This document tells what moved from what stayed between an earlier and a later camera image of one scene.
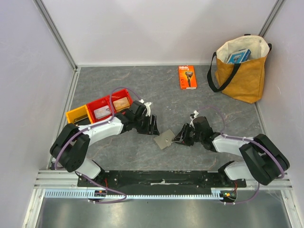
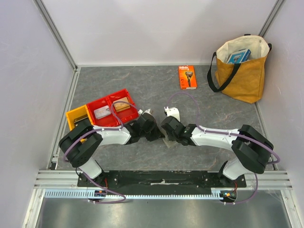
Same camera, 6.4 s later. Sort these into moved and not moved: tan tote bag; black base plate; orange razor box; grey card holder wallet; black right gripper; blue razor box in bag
Moved: black right gripper; grey card holder wallet
Not moved: tan tote bag; blue razor box in bag; orange razor box; black base plate
